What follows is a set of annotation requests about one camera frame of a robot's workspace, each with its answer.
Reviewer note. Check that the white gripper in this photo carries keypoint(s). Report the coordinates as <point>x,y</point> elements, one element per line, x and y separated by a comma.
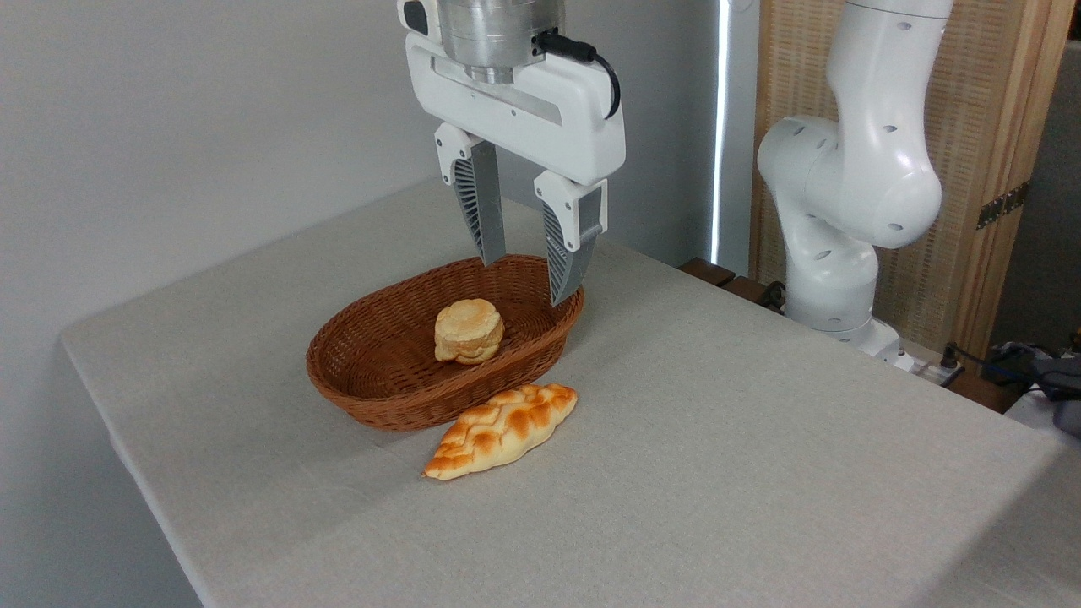
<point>540,110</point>

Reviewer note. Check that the round layered bread bun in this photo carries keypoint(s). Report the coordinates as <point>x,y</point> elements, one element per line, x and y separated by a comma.
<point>469,331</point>

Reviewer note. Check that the braided golden bread loaf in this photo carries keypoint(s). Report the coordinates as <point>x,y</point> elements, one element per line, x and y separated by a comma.
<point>502,429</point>

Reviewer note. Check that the brown woven wicker basket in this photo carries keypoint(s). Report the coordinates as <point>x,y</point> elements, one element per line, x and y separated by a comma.
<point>380,371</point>

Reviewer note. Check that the white power strip with plug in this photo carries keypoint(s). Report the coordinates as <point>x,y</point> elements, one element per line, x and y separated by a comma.
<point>936,370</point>

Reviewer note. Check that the wooden rattan folding screen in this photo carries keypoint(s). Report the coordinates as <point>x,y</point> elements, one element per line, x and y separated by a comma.
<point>971,93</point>

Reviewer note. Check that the dark metal screen hinge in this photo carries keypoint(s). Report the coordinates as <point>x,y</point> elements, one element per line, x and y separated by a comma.
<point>1002,205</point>

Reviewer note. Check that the dark grey bag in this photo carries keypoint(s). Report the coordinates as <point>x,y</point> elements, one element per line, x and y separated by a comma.
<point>1047,376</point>

